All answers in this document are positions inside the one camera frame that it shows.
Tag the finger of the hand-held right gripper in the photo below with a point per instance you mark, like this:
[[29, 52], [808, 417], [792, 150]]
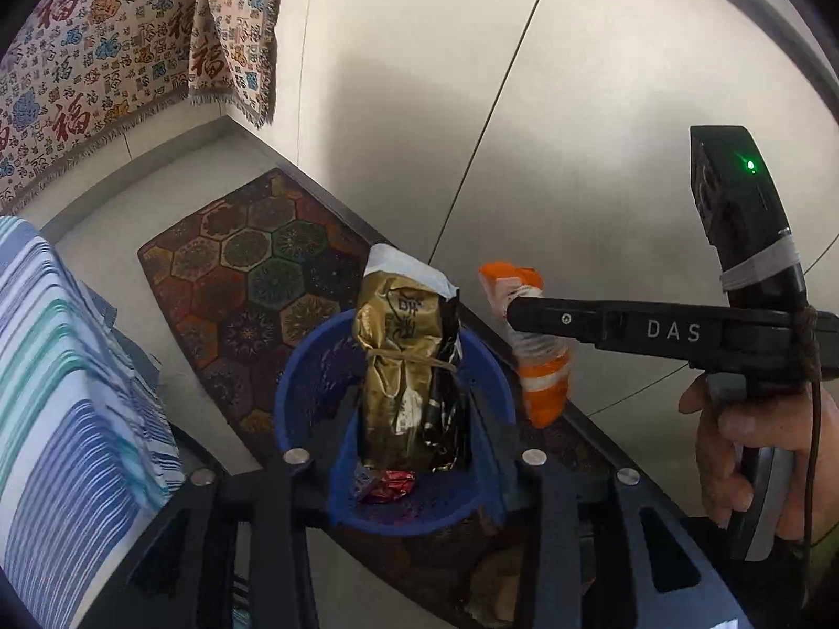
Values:
[[557, 320]]

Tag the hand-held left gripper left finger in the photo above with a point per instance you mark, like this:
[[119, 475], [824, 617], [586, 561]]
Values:
[[337, 485]]

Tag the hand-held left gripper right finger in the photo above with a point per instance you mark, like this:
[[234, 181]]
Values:
[[488, 472]]

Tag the red foil snack bag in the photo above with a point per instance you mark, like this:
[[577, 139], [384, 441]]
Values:
[[393, 486]]

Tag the orange and white snack bag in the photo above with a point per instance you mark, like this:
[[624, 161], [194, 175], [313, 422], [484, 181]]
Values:
[[544, 393]]

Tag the blue trash bin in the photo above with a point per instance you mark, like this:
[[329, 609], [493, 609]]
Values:
[[308, 393]]

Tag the gold and black foil bag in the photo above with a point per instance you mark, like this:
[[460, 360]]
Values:
[[400, 373]]

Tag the person's right forearm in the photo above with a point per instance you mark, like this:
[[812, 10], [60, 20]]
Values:
[[827, 540]]

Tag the person's right hand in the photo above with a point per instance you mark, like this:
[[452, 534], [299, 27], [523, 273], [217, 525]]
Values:
[[754, 422]]

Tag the white kitchen counter cabinet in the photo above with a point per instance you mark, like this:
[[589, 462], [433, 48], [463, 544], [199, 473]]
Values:
[[524, 111]]

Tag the hexagon patterned floor mat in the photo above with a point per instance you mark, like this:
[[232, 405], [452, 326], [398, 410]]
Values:
[[262, 255]]

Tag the striped tablecloth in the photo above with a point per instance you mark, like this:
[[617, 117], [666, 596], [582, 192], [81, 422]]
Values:
[[65, 373]]

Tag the small floral cloth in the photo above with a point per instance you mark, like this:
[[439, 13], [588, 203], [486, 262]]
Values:
[[236, 19]]

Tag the large floral cloth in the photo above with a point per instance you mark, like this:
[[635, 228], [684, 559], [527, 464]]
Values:
[[85, 59]]

